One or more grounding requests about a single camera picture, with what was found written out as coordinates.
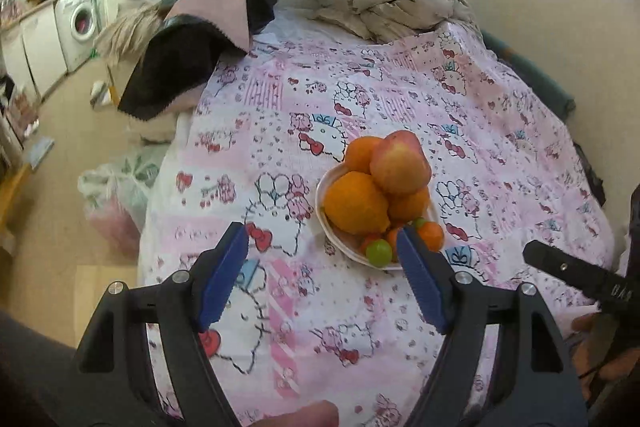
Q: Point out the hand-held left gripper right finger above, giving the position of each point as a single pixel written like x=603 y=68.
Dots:
x=422 y=277

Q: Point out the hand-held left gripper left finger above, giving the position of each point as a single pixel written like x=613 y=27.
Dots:
x=222 y=277

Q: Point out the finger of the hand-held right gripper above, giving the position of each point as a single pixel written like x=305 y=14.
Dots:
x=575 y=269

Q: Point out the white bowl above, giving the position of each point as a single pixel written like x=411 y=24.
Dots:
x=345 y=248

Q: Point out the red apple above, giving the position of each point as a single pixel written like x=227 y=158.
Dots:
x=400 y=164

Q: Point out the person's right hand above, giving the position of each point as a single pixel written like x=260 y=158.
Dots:
x=582 y=357

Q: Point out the person's left hand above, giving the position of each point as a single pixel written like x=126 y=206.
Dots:
x=305 y=416

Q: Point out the small orange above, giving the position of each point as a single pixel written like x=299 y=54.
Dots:
x=432 y=237
x=393 y=241

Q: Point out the small green round fruit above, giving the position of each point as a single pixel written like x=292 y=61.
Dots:
x=419 y=223

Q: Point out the small red fruit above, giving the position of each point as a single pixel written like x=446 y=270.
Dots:
x=369 y=240

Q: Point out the large orange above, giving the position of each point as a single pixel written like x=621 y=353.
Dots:
x=355 y=204

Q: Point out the flat cardboard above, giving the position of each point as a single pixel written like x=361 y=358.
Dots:
x=102 y=292

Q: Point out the white plastic bag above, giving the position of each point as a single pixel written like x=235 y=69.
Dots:
x=120 y=197

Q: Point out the pink cartoon printed blanket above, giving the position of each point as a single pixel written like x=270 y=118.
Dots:
x=300 y=132

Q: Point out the teal bed edge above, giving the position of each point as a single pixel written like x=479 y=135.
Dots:
x=530 y=74

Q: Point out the dark grey cloth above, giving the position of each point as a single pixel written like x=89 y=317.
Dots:
x=35 y=382

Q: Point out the pink and black cloth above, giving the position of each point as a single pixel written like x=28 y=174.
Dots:
x=170 y=62

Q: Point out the beige fur trim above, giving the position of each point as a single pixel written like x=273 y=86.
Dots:
x=125 y=34

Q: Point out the crumpled floral cloth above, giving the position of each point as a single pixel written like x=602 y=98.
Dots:
x=390 y=2

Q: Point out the white cabinets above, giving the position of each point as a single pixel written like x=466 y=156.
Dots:
x=35 y=52

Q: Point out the white washing machine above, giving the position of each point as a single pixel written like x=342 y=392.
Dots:
x=77 y=21

